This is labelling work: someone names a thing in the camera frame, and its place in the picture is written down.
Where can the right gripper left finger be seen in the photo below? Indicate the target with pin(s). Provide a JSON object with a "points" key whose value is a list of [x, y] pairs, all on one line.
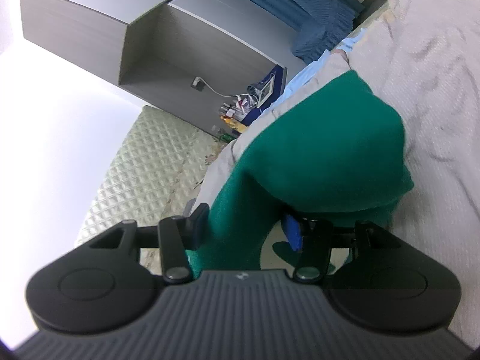
{"points": [[176, 235]]}

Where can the quilted cream headboard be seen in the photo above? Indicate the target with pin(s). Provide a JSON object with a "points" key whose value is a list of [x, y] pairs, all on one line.
{"points": [[158, 169]]}

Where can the grey white bed duvet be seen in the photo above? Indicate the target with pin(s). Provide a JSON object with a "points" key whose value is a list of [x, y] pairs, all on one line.
{"points": [[422, 58]]}

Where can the blue bedside table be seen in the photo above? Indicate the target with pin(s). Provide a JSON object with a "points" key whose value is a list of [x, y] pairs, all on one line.
{"points": [[279, 74]]}

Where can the grey wall socket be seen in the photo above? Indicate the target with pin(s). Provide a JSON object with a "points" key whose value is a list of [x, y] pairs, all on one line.
{"points": [[198, 84]]}

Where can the blue curtain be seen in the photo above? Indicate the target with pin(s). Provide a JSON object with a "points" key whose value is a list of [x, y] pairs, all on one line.
{"points": [[319, 24]]}

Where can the grey white wardrobe cabinet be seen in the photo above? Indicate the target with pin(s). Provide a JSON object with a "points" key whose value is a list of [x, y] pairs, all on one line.
{"points": [[155, 48]]}

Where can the white tablet device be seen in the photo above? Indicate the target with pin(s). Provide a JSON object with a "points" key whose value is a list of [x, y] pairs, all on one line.
{"points": [[264, 94]]}

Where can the green glass bottle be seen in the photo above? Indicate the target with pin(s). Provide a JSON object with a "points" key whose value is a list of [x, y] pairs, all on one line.
{"points": [[224, 135]]}

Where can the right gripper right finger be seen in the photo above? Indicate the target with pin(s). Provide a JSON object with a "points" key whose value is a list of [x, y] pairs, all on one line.
{"points": [[310, 235]]}

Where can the green hooded sweatshirt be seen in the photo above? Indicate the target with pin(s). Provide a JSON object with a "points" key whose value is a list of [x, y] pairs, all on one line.
{"points": [[334, 149]]}

